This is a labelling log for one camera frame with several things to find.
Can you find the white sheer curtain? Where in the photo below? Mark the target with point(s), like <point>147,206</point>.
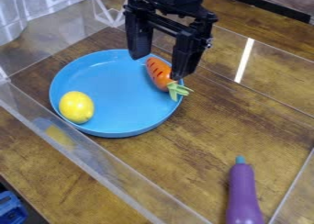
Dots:
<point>17,12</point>

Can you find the orange toy carrot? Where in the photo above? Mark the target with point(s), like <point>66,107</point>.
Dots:
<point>159,72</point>

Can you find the purple toy eggplant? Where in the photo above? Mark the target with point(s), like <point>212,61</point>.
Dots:
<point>243,210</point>

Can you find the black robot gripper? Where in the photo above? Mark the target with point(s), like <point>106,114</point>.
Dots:
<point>141,19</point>

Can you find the blue plastic object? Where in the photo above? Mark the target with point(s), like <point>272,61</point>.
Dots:
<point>12,211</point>

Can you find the yellow toy lemon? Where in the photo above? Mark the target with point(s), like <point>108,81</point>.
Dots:
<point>76,107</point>

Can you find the black bar in background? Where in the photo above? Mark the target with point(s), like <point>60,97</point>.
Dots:
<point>280,10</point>

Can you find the blue round tray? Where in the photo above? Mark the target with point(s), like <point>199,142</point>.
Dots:
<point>129,106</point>

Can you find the clear acrylic enclosure wall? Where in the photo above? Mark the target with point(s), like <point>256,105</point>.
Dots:
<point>165,177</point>

